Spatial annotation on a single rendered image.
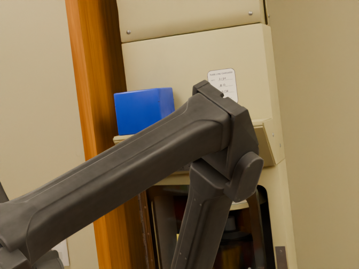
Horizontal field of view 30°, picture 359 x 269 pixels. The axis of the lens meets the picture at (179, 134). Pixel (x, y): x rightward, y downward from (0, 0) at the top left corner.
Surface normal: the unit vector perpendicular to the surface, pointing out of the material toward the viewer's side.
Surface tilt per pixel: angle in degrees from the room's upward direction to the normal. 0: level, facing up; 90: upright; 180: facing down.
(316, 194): 90
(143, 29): 90
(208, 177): 37
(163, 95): 90
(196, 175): 99
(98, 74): 90
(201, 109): 41
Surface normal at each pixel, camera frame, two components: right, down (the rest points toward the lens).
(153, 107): -0.29, 0.08
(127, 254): 0.95, -0.10
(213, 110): 0.03, -0.73
